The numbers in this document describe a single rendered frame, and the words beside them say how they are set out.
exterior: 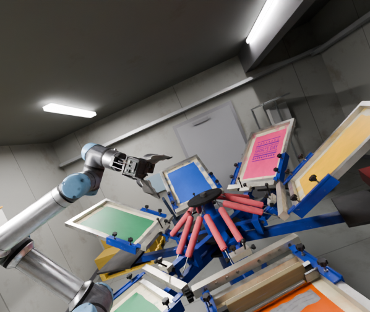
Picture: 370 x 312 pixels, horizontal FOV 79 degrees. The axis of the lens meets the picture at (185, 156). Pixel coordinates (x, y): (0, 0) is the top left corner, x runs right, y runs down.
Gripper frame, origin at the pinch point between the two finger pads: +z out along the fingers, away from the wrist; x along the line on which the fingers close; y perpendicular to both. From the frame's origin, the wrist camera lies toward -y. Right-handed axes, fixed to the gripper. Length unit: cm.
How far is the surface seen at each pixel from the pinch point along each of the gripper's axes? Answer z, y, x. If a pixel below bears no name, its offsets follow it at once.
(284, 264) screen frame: 52, -67, -32
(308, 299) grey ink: 62, -45, -36
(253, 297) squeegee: 40, -41, -44
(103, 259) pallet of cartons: -202, -287, -217
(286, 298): 54, -49, -41
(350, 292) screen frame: 74, -40, -24
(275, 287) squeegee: 48, -46, -37
